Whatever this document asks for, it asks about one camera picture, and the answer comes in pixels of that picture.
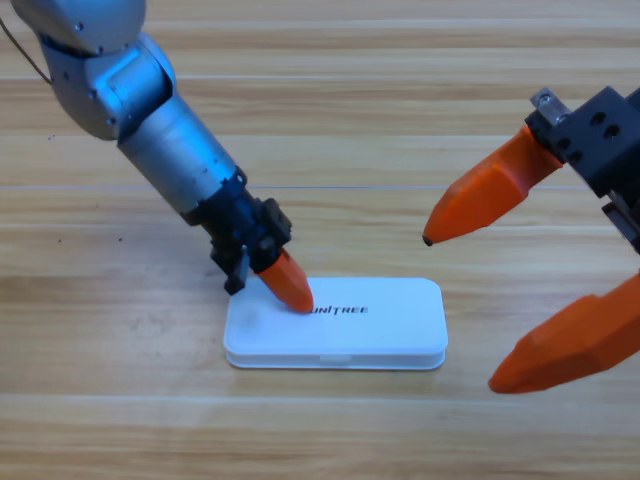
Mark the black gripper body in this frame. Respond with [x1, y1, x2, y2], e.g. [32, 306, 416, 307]
[192, 172, 294, 295]
[524, 86, 640, 256]

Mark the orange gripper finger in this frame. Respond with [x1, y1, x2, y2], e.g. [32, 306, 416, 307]
[257, 247, 315, 315]
[422, 124, 564, 247]
[488, 269, 640, 395]

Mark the white Unitree pencil case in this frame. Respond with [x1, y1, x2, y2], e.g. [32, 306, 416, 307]
[222, 277, 449, 371]

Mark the brown arm cable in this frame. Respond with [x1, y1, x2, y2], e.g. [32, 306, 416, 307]
[0, 19, 52, 85]

